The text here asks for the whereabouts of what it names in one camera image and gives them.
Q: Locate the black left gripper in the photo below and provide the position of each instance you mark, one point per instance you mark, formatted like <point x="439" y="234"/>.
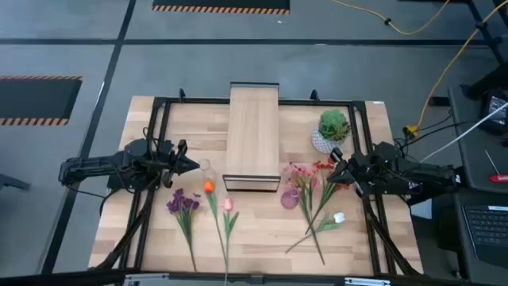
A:
<point x="170" y="159"/>

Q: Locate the black device white label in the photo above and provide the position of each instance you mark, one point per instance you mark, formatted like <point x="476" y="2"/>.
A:
<point x="492" y="119"/>

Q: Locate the orange artificial tulip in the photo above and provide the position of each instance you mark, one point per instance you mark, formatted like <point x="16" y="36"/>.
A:
<point x="209" y="186"/>

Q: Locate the black metal table frame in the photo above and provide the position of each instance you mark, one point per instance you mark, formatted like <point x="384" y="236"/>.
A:
<point x="190" y="101"/>

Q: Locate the clear glass vase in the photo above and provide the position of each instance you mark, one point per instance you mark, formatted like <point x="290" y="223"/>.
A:
<point x="206" y="172"/>

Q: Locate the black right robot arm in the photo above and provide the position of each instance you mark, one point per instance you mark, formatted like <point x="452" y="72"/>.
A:
<point x="416" y="175"/>

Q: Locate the black metal stand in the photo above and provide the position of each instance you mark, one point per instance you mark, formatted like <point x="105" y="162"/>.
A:
<point x="486" y="29"/>

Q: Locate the black floor mat striped edge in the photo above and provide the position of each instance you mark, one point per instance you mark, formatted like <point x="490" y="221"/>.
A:
<point x="218" y="3"/>
<point x="35" y="99"/>

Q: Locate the laptop keyboard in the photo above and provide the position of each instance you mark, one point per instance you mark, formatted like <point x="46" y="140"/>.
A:
<point x="488" y="230"/>

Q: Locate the pink artificial lily stem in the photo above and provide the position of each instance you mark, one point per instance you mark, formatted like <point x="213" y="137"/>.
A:
<point x="303" y="172"/>

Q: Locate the succulent in white patterned pot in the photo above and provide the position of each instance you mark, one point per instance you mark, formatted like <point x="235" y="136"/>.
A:
<point x="333" y="125"/>

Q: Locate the pink artificial tulip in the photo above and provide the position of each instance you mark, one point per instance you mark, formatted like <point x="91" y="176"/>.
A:
<point x="227" y="204"/>

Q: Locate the purple glass vase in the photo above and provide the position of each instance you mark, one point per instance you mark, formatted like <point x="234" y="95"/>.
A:
<point x="289" y="200"/>

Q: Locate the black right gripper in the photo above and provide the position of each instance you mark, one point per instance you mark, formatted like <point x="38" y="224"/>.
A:
<point x="357" y="171"/>

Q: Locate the grey chair base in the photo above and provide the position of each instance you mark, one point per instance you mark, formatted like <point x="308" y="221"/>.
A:
<point x="12" y="182"/>

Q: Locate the wooden shelf black metal frame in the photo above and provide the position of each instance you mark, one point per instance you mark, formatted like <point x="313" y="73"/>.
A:
<point x="252" y="131"/>

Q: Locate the silver aluminium bar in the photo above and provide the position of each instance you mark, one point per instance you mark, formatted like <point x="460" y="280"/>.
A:
<point x="147" y="279"/>
<point x="367" y="282"/>

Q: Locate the purple artificial flower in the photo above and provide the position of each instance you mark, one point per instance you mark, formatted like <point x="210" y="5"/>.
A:
<point x="180" y="204"/>

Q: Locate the white artificial tulip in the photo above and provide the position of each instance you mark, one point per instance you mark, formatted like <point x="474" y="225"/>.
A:
<point x="339" y="217"/>

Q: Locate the red artificial flower stem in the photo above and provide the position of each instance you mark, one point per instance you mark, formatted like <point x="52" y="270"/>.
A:
<point x="323" y="166"/>

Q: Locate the dark grey desk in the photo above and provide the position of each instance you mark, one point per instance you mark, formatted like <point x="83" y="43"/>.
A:
<point x="476" y="175"/>

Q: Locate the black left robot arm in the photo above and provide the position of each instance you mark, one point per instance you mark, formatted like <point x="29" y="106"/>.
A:
<point x="91" y="167"/>

